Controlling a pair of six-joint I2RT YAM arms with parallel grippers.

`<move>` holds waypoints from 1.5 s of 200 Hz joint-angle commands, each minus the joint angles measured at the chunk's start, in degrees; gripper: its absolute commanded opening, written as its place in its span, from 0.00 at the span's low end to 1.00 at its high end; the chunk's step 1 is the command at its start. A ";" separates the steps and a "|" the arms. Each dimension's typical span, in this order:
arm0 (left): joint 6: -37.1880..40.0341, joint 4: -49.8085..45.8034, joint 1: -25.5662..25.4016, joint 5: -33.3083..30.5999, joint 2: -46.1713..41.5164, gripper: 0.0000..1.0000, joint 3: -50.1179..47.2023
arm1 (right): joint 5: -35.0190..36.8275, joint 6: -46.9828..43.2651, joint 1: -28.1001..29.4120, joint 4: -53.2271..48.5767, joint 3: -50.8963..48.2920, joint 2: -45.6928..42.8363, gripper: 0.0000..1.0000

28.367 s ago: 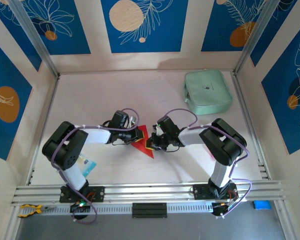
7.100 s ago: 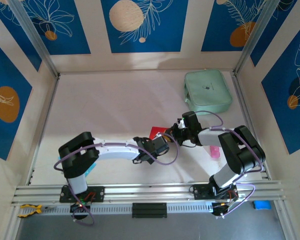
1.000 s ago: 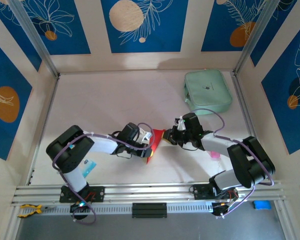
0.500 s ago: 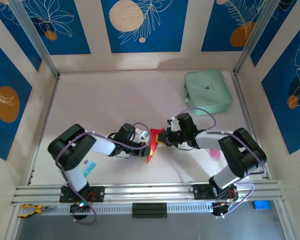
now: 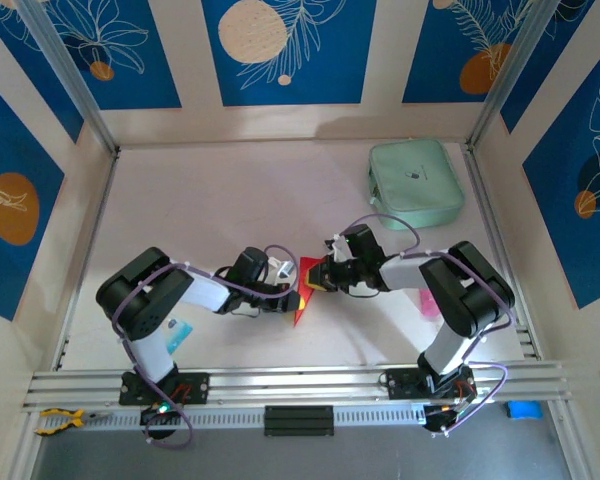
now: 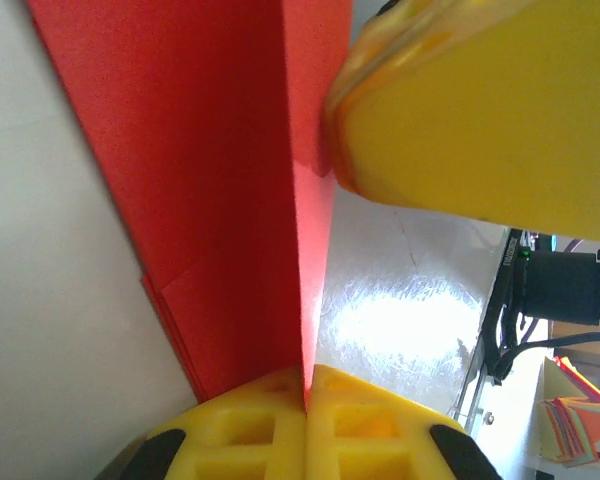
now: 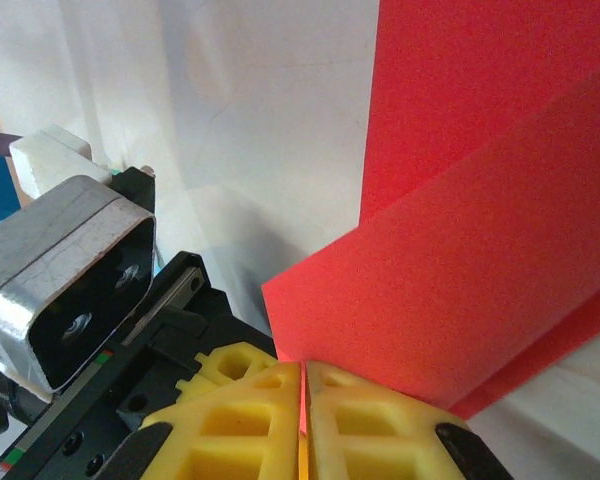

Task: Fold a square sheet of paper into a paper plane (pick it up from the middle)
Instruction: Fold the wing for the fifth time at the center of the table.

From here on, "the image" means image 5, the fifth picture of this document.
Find red paper sheet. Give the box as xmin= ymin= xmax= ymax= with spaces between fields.
xmin=292 ymin=255 xmax=327 ymax=329

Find mint green zip pouch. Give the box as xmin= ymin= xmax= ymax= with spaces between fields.
xmin=367 ymin=138 xmax=467 ymax=231

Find blue wet wipes packet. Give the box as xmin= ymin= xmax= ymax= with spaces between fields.
xmin=165 ymin=318 xmax=195 ymax=356

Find black ribbed block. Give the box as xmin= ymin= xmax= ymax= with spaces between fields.
xmin=263 ymin=405 xmax=335 ymax=438

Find black controller board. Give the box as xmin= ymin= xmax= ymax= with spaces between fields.
xmin=422 ymin=403 xmax=464 ymax=435
xmin=139 ymin=403 xmax=182 ymax=427

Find blue block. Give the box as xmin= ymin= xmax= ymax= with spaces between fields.
xmin=504 ymin=399 xmax=545 ymax=422

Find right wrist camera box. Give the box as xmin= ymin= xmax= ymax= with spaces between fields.
xmin=323 ymin=233 xmax=354 ymax=264

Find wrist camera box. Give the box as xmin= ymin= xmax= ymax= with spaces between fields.
xmin=323 ymin=233 xmax=354 ymax=264
xmin=269 ymin=256 xmax=300 ymax=282

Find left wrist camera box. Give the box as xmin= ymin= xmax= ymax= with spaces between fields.
xmin=269 ymin=256 xmax=300 ymax=282

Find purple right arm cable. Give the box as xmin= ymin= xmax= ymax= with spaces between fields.
xmin=339 ymin=213 xmax=516 ymax=439

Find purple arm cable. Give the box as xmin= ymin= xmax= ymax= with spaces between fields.
xmin=339 ymin=213 xmax=516 ymax=439
xmin=112 ymin=243 xmax=301 ymax=450

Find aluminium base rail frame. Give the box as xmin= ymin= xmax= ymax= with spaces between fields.
xmin=22 ymin=359 xmax=574 ymax=416

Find aluminium side rail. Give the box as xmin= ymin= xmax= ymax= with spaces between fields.
xmin=53 ymin=149 xmax=122 ymax=372
xmin=462 ymin=143 xmax=540 ymax=360

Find grey slotted cable duct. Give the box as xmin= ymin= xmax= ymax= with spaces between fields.
xmin=34 ymin=402 xmax=431 ymax=435

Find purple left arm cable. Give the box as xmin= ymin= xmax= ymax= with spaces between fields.
xmin=112 ymin=243 xmax=301 ymax=450

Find aluminium corner post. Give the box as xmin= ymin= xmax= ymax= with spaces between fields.
xmin=467 ymin=0 xmax=561 ymax=149
xmin=17 ymin=0 xmax=121 ymax=154

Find yellow handled pliers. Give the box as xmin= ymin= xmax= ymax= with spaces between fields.
xmin=33 ymin=407 xmax=114 ymax=436

